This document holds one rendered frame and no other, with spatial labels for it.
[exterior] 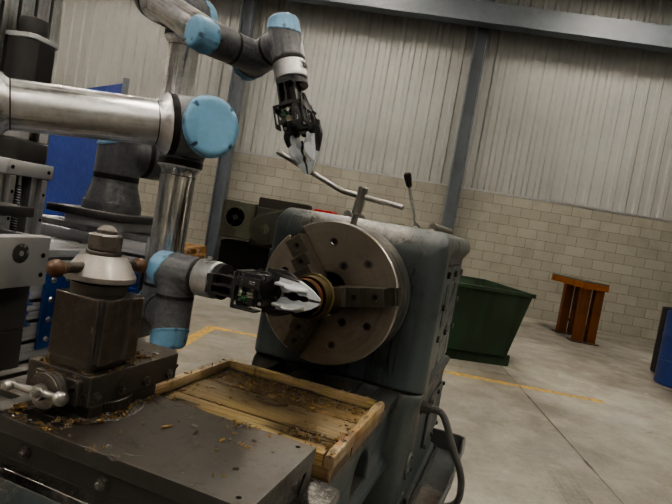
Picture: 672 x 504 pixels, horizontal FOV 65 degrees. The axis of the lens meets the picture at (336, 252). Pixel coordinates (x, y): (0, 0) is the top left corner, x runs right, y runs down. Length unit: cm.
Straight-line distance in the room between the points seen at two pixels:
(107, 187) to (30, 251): 47
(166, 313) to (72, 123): 39
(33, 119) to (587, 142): 1156
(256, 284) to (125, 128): 36
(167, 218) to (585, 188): 1115
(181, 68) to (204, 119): 59
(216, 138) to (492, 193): 1054
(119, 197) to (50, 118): 52
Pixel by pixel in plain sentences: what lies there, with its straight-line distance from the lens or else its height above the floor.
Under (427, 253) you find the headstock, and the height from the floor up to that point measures 120.
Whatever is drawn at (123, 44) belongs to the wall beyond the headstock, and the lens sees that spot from 1320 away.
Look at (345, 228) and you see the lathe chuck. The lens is 113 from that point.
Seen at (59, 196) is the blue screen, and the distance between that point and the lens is 734.
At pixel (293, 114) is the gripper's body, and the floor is 145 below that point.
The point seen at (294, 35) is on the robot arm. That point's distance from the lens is 128.
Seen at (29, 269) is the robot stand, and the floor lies 106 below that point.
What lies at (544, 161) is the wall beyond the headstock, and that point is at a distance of 1180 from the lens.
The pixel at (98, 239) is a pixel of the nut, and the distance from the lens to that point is 66.
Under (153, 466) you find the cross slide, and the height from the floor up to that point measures 97.
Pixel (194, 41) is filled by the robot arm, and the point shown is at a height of 157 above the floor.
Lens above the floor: 123
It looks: 3 degrees down
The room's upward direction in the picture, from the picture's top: 10 degrees clockwise
